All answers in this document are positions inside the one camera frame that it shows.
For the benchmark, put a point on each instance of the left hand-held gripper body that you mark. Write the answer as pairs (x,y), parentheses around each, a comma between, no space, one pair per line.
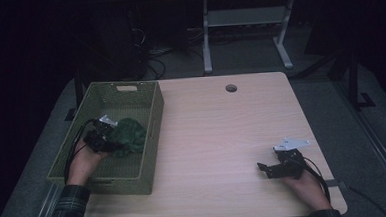
(97,138)

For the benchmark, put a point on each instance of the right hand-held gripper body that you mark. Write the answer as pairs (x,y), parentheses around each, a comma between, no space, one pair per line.
(290,165)

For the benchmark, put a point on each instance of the green cloth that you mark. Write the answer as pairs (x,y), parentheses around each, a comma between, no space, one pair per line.
(130,135)

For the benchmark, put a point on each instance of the green woven basket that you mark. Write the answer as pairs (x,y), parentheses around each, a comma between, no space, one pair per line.
(127,102)

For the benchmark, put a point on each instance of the person's left hand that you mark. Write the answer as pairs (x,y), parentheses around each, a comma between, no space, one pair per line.
(83,164)

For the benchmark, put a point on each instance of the person's right hand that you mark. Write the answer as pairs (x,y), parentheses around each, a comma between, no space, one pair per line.
(310,189)

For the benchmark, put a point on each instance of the grey tape strip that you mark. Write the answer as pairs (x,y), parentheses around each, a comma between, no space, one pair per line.
(335,182)

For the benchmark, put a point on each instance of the black metal stand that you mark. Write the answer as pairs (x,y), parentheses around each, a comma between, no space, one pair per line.
(78,91)
(353,80)

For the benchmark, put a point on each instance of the white metal desk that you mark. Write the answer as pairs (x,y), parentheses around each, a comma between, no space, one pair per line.
(243,16)

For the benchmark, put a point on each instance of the metal floor rail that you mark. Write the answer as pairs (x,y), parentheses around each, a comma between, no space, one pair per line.
(376,139)
(41,213)

